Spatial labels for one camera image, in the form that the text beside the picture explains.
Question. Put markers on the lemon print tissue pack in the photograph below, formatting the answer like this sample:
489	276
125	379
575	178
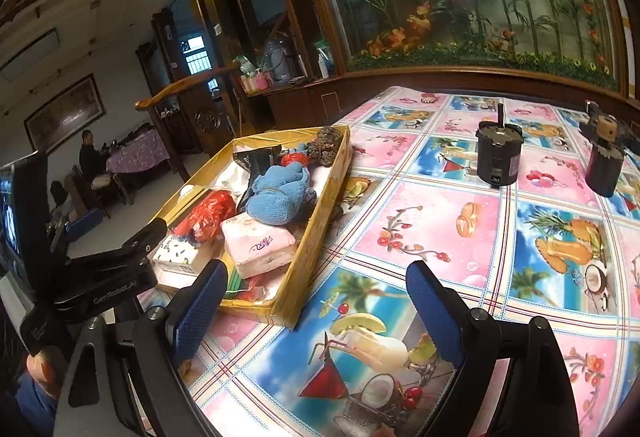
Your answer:
175	254

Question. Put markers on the black mechanical device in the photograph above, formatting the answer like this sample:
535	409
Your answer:
589	119

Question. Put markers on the framed wall painting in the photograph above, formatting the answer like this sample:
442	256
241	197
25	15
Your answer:
65	112

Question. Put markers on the red hair clip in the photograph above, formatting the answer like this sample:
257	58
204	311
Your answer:
429	98

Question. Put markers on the rectangular ceiling light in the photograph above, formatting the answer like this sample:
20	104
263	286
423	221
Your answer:
30	57

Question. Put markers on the black foil pouch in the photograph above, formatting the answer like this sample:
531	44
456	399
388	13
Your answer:
260	164

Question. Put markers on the brown knitted cloth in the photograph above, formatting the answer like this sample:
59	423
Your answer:
325	144

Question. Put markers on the printed plastic tablecloth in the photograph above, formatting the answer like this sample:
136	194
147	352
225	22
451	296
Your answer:
425	217

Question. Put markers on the green plastic bottle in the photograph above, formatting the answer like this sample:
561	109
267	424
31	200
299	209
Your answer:
245	66

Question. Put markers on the pink tissue pack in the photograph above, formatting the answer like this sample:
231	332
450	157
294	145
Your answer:
260	247

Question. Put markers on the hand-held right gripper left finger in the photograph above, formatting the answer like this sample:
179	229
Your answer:
200	302

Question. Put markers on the dark red cylinder motor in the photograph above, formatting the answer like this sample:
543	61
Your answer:
605	167

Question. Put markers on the wooden chair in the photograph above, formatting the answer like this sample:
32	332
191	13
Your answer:
82	197

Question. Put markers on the large white cloth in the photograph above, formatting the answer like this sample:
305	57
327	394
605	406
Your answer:
232	177

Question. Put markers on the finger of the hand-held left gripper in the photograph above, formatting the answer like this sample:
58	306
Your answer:
84	224
135	244

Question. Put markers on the barred window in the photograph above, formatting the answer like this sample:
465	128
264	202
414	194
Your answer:
194	54

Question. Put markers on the table with purple cloth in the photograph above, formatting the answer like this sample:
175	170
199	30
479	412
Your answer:
137	152

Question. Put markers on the blue towel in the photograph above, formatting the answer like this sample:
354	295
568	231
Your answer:
280	194

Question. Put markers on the white blue spray bottle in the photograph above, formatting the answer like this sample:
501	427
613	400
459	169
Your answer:
323	62

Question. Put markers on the zip bag of coloured strips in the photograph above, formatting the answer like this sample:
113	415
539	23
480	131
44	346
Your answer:
240	289

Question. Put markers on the grey kettle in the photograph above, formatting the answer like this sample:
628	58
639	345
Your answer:
277	62

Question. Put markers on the pink plastic container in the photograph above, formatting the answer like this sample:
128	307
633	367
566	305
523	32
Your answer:
257	81

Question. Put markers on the tall dark wooden cabinet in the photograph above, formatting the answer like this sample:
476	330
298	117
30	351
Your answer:
210	117

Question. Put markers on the red plastic bag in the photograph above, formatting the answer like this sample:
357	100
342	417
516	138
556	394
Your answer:
292	159
215	212

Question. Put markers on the yellow-rimmed white tray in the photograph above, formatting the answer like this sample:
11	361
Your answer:
325	212

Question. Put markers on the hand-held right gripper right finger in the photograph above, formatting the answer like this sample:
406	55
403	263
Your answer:
435	307

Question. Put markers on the curved wooden rail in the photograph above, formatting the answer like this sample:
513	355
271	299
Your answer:
190	84

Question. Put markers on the person's left hand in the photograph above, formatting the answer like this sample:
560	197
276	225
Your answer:
45	367

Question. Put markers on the black cylinder motor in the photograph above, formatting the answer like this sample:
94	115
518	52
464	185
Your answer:
497	157

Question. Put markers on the person's left forearm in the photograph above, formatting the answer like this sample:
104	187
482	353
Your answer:
32	407

